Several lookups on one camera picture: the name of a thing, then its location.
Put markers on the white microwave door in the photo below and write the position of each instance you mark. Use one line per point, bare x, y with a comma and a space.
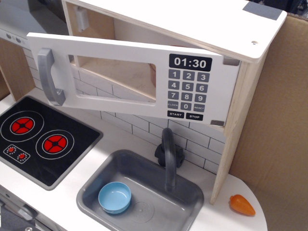
162, 81

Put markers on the grey microwave door handle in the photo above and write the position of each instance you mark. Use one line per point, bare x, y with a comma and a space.
45, 63

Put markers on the wooden microwave cabinet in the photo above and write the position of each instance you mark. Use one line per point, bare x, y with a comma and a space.
216, 25

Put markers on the dark grey faucet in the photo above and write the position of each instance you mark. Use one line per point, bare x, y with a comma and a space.
170, 158

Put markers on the light blue bowl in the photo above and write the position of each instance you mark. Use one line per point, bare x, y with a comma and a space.
114, 197

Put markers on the grey plastic sink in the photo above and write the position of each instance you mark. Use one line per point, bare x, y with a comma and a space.
152, 208

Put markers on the black toy stovetop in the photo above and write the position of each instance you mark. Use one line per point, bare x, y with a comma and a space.
41, 143

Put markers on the orange toy carrot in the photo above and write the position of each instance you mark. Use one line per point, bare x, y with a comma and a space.
241, 205

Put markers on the brown cardboard panel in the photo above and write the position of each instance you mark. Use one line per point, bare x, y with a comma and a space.
272, 153

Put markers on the grey tape patch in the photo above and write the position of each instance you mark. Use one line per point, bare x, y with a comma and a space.
262, 10

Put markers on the grey range hood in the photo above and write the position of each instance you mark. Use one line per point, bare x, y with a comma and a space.
20, 17

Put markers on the grey oven front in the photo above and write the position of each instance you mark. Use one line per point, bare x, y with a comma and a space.
17, 215

